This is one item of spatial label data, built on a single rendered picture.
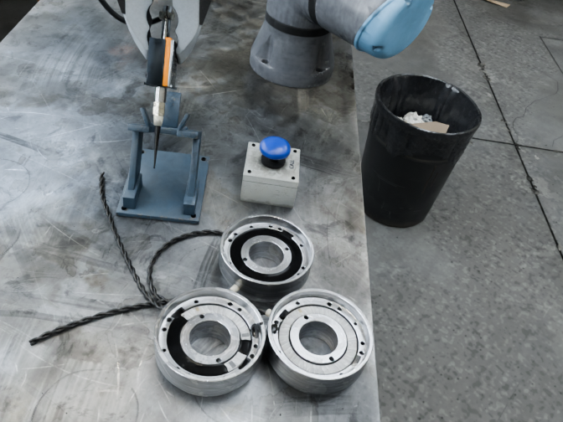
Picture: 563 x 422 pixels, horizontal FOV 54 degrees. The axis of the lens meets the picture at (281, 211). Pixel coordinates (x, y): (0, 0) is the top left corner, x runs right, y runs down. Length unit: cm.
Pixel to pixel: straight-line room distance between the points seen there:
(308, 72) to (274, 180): 31
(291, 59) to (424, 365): 99
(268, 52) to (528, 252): 138
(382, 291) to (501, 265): 46
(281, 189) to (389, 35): 28
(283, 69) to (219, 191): 30
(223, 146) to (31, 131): 26
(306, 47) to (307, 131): 15
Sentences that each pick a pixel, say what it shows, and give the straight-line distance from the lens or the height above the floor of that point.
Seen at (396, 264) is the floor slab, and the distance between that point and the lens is 183.
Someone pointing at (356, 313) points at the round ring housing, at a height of 84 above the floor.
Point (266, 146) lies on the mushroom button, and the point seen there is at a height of 87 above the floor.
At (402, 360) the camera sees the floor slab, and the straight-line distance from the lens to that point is 161.
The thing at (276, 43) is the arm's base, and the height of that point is 86.
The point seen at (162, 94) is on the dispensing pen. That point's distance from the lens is 60.
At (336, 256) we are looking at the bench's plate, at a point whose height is 80.
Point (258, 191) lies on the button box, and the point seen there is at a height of 82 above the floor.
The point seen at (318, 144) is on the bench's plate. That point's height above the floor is 80.
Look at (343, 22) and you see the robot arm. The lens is 85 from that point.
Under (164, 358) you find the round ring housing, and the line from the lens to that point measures 52.
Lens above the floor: 129
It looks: 43 degrees down
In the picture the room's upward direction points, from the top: 11 degrees clockwise
